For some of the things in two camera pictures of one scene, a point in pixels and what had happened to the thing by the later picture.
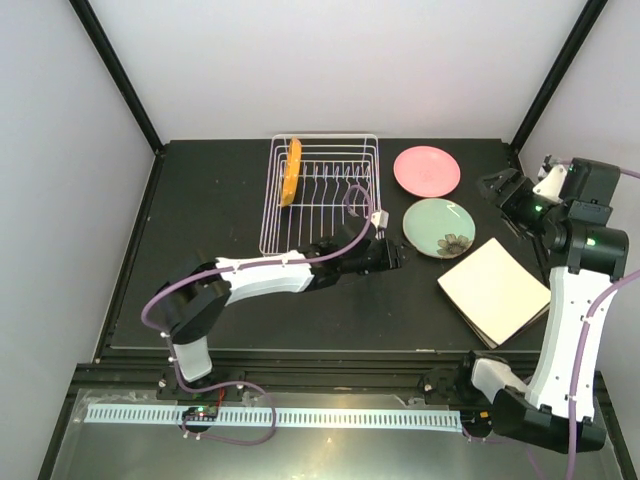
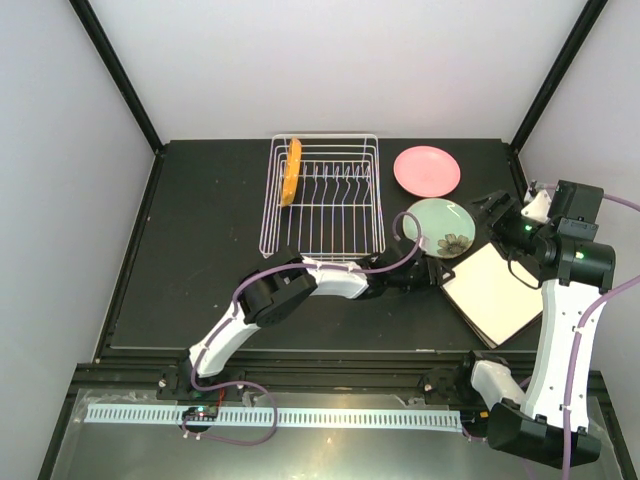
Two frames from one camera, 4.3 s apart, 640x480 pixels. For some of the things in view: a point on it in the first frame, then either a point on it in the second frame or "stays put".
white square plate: [495, 294] stays put
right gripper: [512, 178] to [498, 224]
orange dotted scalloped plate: [292, 172] stays put
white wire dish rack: [338, 185] stays put
